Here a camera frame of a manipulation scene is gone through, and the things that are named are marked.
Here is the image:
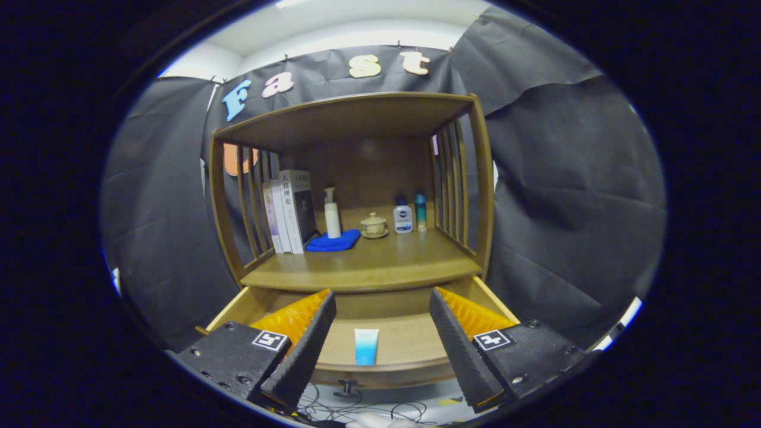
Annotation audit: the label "white lotion bottle blue cap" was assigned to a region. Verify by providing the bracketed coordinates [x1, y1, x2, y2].
[393, 196, 414, 234]

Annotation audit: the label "blue cosmetic tube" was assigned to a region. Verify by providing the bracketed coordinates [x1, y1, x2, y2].
[354, 328, 380, 366]

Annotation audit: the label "thin floor cables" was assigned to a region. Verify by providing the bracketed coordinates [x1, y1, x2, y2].
[294, 383, 429, 426]

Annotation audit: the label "beige lidded tea cup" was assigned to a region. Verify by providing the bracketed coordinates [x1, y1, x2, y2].
[360, 212, 389, 240]

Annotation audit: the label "blue cloth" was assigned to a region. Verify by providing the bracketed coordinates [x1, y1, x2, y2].
[305, 229, 361, 253]

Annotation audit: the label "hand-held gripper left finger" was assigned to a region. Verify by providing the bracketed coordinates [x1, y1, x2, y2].
[175, 289, 338, 414]

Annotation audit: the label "large white book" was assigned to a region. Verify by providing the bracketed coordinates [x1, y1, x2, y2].
[279, 169, 319, 255]

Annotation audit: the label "wooden countertop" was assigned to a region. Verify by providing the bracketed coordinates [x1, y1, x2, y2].
[241, 229, 483, 293]

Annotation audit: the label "wooden cabinet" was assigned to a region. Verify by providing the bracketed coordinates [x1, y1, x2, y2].
[208, 92, 495, 295]

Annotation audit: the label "white pump bottle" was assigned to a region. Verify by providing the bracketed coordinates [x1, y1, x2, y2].
[324, 187, 342, 240]

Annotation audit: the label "thin white book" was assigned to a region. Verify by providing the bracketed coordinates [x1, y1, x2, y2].
[271, 180, 293, 254]

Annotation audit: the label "thin purple book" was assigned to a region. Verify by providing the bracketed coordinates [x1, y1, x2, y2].
[262, 183, 281, 254]

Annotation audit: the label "wooden drawer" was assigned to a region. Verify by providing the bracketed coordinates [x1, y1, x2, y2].
[196, 276, 521, 390]

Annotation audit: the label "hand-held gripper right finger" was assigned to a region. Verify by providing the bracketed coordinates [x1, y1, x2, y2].
[428, 287, 589, 414]

